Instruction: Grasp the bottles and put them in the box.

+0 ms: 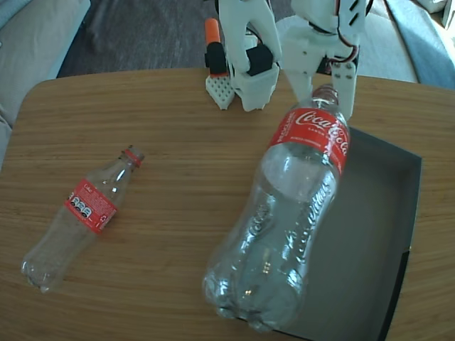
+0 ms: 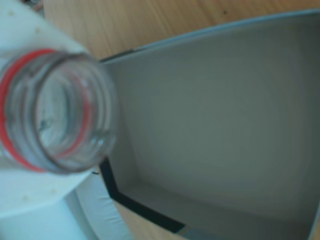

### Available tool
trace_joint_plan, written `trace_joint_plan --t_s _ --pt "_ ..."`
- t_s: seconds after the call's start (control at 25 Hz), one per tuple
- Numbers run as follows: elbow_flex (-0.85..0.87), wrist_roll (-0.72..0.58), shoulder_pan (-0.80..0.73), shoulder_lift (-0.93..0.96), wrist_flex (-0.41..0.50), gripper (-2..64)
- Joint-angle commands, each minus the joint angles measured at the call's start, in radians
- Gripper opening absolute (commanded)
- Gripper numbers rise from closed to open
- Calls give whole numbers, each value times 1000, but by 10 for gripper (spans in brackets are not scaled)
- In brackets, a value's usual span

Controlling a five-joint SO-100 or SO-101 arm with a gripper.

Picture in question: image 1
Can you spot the blue grey blanket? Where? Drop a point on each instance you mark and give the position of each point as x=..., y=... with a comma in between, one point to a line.
x=426, y=46

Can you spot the dark grey rug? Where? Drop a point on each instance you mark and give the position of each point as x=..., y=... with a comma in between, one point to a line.
x=99, y=39

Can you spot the grey sofa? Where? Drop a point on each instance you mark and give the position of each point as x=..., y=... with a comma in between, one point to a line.
x=32, y=53

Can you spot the clear bottle red logo label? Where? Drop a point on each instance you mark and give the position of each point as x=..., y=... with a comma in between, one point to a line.
x=309, y=142

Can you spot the teal cushion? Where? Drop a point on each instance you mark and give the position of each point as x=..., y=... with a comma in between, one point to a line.
x=10, y=10

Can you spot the orange black table clamp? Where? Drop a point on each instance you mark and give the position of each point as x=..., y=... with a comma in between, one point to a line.
x=215, y=57

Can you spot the pale grey upholstered seat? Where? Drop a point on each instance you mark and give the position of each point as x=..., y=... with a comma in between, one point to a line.
x=387, y=53

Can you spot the clear bottle red text label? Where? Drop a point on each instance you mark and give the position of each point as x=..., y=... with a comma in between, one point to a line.
x=90, y=207

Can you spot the flat white camera mount plate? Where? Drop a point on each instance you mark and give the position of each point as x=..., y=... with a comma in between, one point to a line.
x=305, y=46

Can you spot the grey cardboard box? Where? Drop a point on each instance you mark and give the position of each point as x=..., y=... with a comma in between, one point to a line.
x=377, y=231

